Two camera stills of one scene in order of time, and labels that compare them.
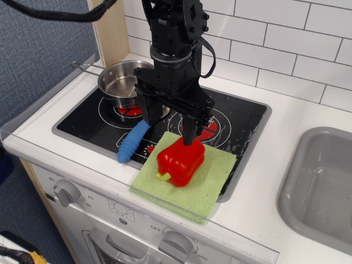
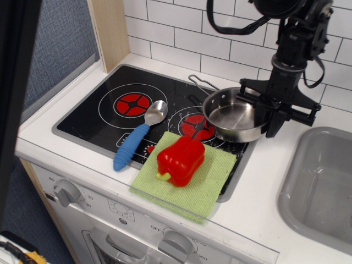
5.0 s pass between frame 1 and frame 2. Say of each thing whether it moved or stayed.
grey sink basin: stayed
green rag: stayed
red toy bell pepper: stayed
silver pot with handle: moved
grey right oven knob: stayed
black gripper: moved
